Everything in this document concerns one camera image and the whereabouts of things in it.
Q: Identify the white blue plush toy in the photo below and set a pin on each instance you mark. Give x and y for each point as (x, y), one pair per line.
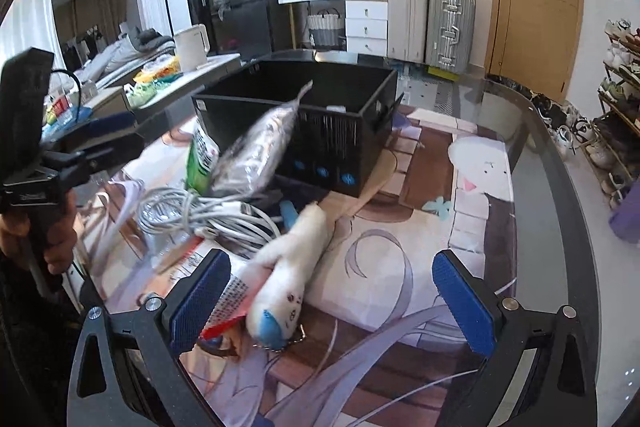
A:
(292, 271)

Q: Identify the green white snack bag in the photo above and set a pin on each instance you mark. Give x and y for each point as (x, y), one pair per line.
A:
(202, 160)

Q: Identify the white electric kettle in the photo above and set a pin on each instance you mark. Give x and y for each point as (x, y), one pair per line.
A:
(192, 47)

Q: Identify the white drawer desk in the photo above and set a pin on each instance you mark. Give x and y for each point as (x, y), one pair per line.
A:
(365, 24)

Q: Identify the person's left hand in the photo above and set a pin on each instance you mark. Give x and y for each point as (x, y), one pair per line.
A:
(57, 244)

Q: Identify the black storage bin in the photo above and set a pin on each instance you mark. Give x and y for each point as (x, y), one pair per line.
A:
(342, 123)

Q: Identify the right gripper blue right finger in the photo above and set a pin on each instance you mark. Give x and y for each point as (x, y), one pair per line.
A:
(471, 303)

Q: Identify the silver ribbed suitcase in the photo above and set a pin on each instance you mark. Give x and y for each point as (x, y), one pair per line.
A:
(449, 35)

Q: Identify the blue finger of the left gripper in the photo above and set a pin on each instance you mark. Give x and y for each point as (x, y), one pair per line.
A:
(112, 150)
(95, 128)

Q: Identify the white suitcase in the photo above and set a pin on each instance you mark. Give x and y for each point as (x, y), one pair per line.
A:
(406, 30)

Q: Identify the wooden shoe rack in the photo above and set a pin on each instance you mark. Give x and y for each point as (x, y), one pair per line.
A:
(614, 147)

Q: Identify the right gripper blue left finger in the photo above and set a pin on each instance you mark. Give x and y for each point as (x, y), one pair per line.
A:
(193, 299)

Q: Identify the purple bag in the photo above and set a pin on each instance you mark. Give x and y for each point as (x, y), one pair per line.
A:
(625, 219)

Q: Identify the woven laundry basket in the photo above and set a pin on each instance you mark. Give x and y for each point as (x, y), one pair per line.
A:
(326, 29)

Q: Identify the grey white side cabinet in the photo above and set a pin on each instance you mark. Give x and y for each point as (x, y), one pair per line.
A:
(112, 100)

